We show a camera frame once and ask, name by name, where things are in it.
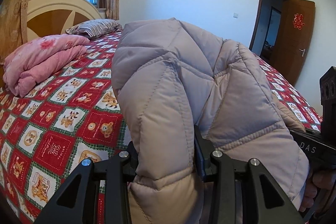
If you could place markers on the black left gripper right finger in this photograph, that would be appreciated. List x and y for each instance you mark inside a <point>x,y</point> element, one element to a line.
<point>241,189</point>

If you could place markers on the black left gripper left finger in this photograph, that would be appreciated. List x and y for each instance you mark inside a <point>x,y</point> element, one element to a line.
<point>76,201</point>

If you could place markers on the beige quilted down jacket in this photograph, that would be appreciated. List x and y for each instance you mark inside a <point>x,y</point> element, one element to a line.
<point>169,77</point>

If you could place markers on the red cartoon patchwork bedspread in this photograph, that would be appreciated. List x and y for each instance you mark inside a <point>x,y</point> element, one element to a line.
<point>74,115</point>

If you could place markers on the red double happiness sticker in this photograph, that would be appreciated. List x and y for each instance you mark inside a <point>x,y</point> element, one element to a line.
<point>298,21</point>

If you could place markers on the brown wooden door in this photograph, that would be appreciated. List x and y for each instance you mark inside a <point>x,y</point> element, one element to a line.
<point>286,57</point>

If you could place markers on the pink folded quilt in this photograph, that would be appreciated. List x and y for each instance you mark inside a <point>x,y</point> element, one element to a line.
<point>34,62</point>

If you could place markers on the striped pillow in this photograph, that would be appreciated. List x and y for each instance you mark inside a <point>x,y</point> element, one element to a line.
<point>92,29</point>

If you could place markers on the cream and wood headboard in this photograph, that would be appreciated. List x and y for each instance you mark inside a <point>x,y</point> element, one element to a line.
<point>54,17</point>

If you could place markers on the silver door handle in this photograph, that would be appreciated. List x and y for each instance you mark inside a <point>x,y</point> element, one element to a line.
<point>303,51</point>

